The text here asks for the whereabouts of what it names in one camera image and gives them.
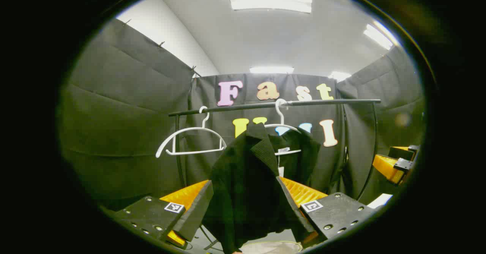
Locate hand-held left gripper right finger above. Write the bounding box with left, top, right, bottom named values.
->
left=276, top=176, right=377, bottom=249

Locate black metal clothes rack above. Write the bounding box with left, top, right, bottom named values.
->
left=168, top=99, right=382, bottom=251

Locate black backdrop cloth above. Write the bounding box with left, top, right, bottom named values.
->
left=59, top=19, right=425, bottom=209

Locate white plastic hanger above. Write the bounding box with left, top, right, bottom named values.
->
left=264, top=98, right=302, bottom=156
left=156, top=106, right=227, bottom=158

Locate black knit sweater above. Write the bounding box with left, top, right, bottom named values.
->
left=201, top=123, right=321, bottom=254

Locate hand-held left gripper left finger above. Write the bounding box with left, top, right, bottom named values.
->
left=112, top=179, right=214, bottom=249

